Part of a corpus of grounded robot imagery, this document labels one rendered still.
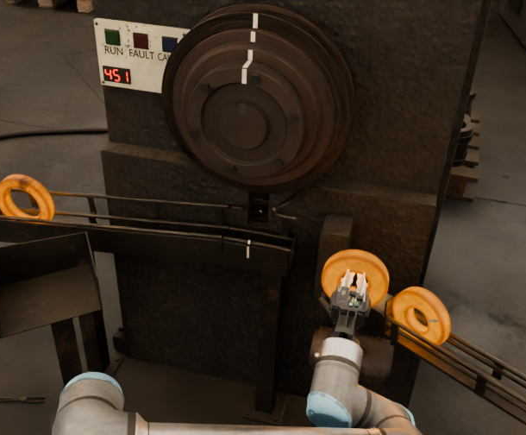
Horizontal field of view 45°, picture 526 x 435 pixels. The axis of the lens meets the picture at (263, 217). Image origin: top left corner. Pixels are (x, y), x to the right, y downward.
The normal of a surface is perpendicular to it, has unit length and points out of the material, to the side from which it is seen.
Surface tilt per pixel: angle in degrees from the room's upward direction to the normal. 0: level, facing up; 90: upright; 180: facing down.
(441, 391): 0
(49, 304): 5
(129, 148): 0
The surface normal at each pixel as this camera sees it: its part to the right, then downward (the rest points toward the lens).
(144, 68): -0.25, 0.55
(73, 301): -0.04, -0.80
